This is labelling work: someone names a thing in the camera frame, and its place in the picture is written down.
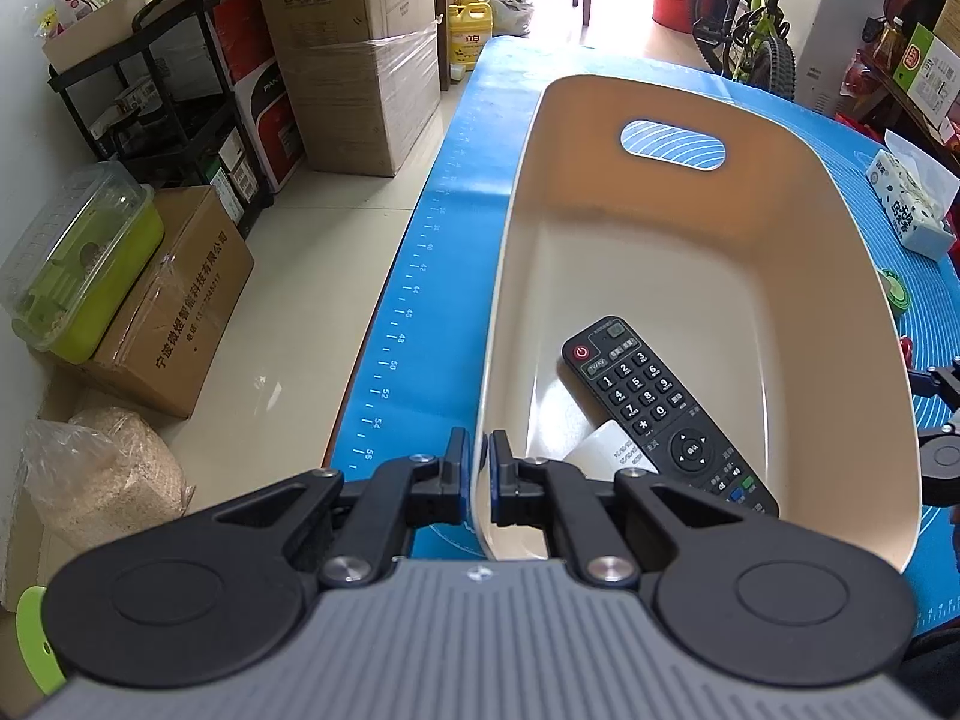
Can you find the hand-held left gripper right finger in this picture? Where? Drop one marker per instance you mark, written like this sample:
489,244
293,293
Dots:
496,476

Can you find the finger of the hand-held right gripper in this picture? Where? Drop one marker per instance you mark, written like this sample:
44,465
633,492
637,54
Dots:
937,381
941,459

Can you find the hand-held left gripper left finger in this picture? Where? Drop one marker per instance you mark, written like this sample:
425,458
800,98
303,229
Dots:
459,465

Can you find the red toy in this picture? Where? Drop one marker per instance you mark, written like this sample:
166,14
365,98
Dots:
907,349

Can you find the black remote control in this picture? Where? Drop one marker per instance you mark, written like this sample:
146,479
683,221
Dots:
645,390

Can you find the beige plastic basket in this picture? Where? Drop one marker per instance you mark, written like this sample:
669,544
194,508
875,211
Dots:
660,240

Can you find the white printed card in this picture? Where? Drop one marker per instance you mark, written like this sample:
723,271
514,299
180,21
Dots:
609,444

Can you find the white blue tissue box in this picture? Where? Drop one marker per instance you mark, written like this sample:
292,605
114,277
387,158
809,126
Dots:
904,210

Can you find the blue silicone mat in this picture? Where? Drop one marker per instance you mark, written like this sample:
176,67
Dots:
465,165

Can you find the green white carton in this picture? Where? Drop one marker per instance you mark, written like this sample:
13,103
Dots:
930,75

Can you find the brown printed cardboard box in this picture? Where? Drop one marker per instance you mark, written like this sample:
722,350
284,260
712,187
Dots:
180,315

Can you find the cooking oil bottle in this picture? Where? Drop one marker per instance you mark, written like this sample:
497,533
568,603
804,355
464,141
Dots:
889,45

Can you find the clear bag of wood shavings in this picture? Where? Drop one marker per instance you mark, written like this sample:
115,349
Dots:
112,480

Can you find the white chest freezer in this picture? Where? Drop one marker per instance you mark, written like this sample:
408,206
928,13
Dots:
847,15

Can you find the red white appliance box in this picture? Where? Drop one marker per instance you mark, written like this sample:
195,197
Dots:
274,127

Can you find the green children's bicycle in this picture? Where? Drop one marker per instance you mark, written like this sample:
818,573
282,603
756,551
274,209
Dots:
757,22

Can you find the black metal rack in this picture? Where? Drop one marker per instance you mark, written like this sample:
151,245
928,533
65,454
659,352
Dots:
191,139

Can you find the green container with clear lid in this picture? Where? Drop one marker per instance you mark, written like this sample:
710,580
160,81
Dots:
82,270

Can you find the yellow plastic jug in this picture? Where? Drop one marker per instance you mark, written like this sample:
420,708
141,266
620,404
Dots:
469,34

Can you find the white plastic bag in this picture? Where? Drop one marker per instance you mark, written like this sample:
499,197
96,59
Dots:
510,11

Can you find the red carton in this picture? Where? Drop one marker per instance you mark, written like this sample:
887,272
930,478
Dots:
240,37

